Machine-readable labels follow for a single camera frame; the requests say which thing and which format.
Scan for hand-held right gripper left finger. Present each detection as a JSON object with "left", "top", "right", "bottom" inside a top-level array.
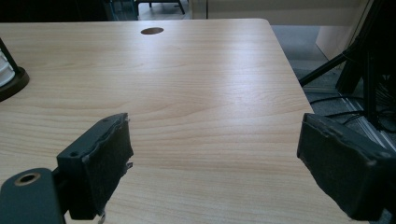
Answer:
[{"left": 56, "top": 112, "right": 134, "bottom": 221}]

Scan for light wooden desk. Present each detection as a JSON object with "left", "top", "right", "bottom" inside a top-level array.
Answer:
[{"left": 190, "top": 0, "right": 375, "bottom": 62}]

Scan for black tripod stand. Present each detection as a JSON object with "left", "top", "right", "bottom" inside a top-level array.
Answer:
[{"left": 298, "top": 0, "right": 396, "bottom": 133}]

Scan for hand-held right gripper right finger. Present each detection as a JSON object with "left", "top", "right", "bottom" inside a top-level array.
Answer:
[{"left": 296, "top": 112, "right": 396, "bottom": 222}]

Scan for metal floor rail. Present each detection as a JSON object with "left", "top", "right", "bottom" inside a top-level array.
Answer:
[{"left": 337, "top": 92, "right": 396, "bottom": 153}]

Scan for dark round cup holder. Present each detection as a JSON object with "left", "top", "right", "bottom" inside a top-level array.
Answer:
[{"left": 0, "top": 37, "right": 31, "bottom": 103}]

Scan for black floor cable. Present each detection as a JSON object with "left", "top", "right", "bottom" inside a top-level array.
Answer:
[
  {"left": 323, "top": 109, "right": 365, "bottom": 119},
  {"left": 309, "top": 94, "right": 363, "bottom": 105}
]

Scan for black furniture legs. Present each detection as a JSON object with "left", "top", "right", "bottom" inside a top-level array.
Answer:
[{"left": 134, "top": 0, "right": 186, "bottom": 16}]

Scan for black cabinet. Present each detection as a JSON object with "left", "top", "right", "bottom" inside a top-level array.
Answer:
[{"left": 102, "top": 0, "right": 139, "bottom": 21}]

